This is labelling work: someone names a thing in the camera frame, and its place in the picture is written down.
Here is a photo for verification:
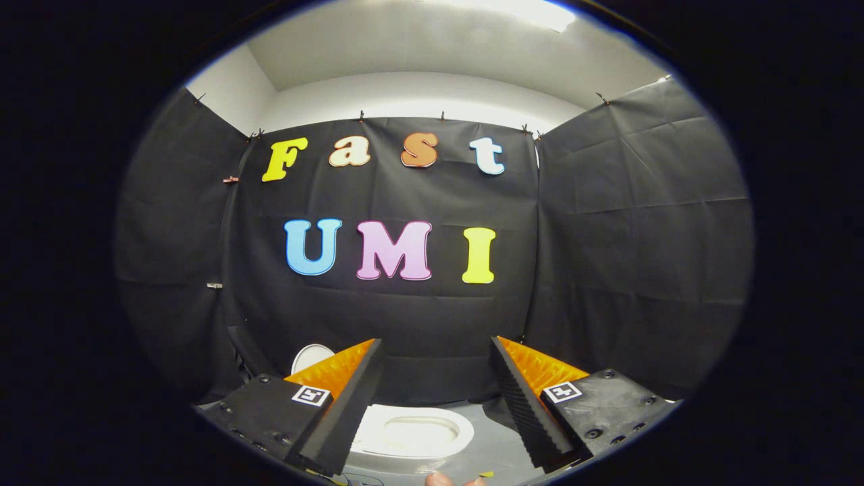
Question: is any black backdrop cloth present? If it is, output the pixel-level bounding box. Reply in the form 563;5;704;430
115;76;755;406

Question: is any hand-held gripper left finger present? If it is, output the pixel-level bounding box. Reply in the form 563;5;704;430
194;339;384;477

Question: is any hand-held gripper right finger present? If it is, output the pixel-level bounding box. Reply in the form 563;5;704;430
489;335;679;474

